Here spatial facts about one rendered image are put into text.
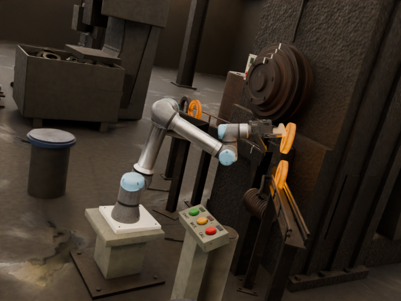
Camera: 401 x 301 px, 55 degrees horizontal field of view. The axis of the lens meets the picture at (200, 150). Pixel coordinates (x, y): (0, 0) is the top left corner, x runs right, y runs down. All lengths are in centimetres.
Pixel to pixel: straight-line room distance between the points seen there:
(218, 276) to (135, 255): 54
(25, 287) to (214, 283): 91
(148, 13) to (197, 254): 356
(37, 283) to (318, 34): 199
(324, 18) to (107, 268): 179
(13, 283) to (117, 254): 50
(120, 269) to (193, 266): 62
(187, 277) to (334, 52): 141
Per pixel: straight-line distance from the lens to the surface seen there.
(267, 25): 276
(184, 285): 168
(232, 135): 194
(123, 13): 461
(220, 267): 175
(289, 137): 191
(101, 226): 203
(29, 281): 215
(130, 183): 195
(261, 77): 230
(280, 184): 198
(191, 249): 159
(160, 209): 292
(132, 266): 216
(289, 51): 230
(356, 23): 222
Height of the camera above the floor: 131
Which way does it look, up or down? 17 degrees down
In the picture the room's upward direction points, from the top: 13 degrees clockwise
